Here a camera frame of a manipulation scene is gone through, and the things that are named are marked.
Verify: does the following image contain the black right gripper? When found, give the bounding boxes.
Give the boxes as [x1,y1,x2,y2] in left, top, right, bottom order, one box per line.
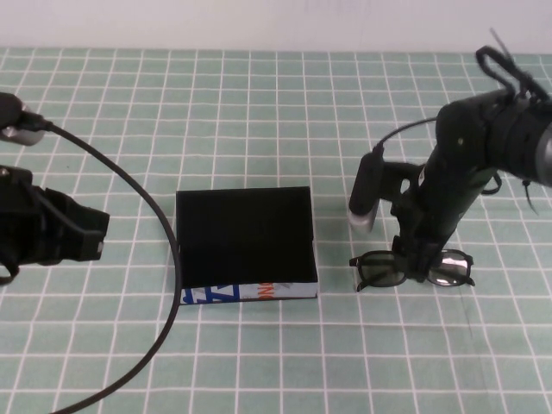
[389,145,496,285]

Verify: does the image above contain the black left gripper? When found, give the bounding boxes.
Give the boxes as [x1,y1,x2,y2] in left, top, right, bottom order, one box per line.
[0,166,110,285]

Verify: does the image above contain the black framed glasses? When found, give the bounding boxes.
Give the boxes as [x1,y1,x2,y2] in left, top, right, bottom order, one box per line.
[348,248,476,293]

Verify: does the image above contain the black glasses case printed side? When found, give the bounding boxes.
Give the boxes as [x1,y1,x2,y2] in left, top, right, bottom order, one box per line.
[174,185,320,306]

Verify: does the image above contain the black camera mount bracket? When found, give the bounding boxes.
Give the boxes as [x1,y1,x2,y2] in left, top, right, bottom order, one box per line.
[378,160,418,204]

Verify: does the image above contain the right wrist camera black silver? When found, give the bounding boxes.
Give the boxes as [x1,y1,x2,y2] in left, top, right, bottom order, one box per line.
[348,150,386,235]

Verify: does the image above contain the wrist camera black silver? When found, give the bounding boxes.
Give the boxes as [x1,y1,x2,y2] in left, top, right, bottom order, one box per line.
[0,91,45,147]
[348,150,386,235]

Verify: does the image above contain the left wrist camera black silver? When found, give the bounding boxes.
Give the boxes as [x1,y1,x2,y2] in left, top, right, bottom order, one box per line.
[0,91,45,147]

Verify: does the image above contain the thin black camera cable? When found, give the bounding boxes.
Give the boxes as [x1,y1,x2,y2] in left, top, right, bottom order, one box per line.
[377,116,440,153]

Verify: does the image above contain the black sleeved cable loop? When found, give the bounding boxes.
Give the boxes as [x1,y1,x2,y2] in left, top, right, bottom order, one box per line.
[475,28,551,107]

